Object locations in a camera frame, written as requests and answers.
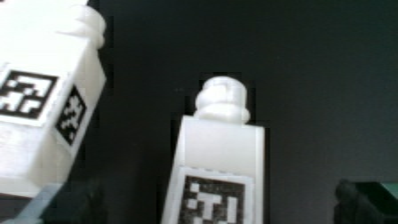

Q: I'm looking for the white table leg with tag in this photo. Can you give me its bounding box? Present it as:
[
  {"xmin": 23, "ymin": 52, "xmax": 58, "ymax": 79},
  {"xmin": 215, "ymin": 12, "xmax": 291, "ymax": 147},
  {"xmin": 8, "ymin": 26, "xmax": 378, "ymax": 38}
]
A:
[{"xmin": 159, "ymin": 76, "xmax": 264, "ymax": 224}]

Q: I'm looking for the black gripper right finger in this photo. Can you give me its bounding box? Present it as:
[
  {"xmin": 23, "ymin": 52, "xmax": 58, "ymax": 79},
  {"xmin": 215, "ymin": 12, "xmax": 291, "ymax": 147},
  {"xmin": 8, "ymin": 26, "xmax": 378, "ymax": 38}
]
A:
[{"xmin": 334, "ymin": 179, "xmax": 398, "ymax": 224}]

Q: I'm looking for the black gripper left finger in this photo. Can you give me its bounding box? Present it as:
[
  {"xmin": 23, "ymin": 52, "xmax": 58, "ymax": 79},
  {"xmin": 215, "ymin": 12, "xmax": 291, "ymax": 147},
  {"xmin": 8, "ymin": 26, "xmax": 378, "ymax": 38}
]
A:
[{"xmin": 19, "ymin": 181, "xmax": 108, "ymax": 224}]

